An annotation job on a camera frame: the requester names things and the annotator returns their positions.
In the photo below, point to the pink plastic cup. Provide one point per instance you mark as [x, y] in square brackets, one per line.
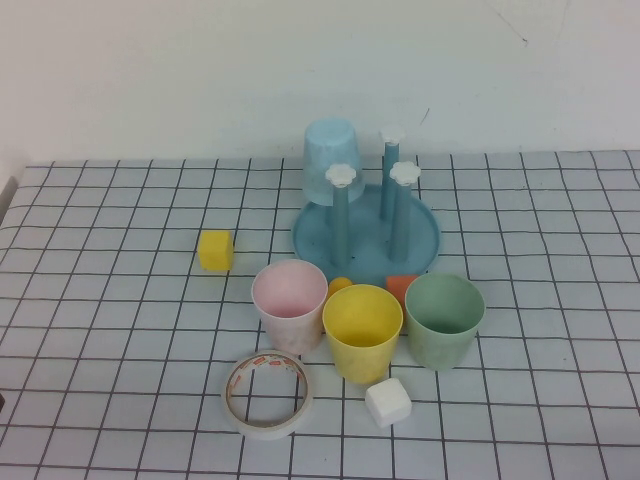
[290, 335]

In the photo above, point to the yellow foam cube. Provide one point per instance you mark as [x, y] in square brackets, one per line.
[215, 252]

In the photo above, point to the white tape roll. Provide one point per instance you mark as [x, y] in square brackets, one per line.
[265, 432]

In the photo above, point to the yellow plastic cup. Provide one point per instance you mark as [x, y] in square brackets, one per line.
[360, 360]

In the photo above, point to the green plastic cup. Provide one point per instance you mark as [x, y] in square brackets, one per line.
[440, 350]

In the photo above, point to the orange foam cube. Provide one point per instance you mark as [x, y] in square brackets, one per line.
[398, 287]

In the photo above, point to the small orange ball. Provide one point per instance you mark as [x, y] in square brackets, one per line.
[339, 286]

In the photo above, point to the light blue plastic cup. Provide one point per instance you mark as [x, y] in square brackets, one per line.
[330, 150]

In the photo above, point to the blue cup stand with pegs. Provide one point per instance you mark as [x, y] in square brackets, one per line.
[360, 240]

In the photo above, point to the white grid-patterned table mat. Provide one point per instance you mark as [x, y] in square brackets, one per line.
[550, 300]

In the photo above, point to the white foam cube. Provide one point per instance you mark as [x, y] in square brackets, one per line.
[387, 405]

